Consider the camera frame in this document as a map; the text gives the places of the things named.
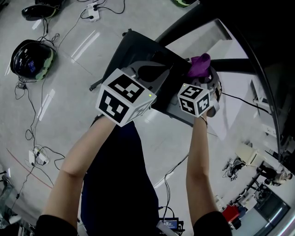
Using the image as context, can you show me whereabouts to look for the purple cloth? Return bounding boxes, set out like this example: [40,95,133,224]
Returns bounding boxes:
[187,53,212,78]

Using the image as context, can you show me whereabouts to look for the person's right forearm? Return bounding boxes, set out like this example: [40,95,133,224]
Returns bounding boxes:
[185,116,220,222]

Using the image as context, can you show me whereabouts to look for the black grey device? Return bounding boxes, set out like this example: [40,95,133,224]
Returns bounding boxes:
[222,156,246,181]

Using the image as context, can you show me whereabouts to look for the white power strip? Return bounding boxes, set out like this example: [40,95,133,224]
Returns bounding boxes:
[80,2,101,23]
[264,125,277,137]
[28,145,50,166]

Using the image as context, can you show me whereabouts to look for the red box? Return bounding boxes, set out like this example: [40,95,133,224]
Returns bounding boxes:
[222,204,242,229]

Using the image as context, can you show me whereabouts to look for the black cable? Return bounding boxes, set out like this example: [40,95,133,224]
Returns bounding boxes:
[36,18,60,48]
[14,77,47,162]
[9,146,66,209]
[93,0,126,14]
[220,92,271,114]

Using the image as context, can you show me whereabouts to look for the small black screen device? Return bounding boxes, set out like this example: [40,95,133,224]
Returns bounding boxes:
[158,216,185,236]

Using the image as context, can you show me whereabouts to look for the black TV stand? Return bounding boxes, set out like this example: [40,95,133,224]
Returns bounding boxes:
[89,3,256,128]

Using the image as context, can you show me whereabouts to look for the person's dark clothing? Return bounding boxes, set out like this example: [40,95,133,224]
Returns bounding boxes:
[34,120,233,236]

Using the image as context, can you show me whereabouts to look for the dark screen monitor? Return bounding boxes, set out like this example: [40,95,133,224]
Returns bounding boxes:
[253,190,291,223]

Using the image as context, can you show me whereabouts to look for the person's left forearm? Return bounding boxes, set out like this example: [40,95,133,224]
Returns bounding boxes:
[42,114,116,222]

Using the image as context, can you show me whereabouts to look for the beige cabinet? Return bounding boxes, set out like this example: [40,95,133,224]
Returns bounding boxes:
[235,142,266,167]

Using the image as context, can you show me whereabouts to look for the black helmet green camo trim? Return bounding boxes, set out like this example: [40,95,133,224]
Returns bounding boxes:
[11,39,57,82]
[170,0,199,9]
[21,0,63,22]

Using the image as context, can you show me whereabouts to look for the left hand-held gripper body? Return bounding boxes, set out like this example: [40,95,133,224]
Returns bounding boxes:
[95,61,171,127]

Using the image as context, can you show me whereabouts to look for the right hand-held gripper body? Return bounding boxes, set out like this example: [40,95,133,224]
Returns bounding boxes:
[177,66,222,118]

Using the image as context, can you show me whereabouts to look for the grey cable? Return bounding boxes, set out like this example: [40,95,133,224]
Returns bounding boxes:
[55,9,90,50]
[164,153,189,209]

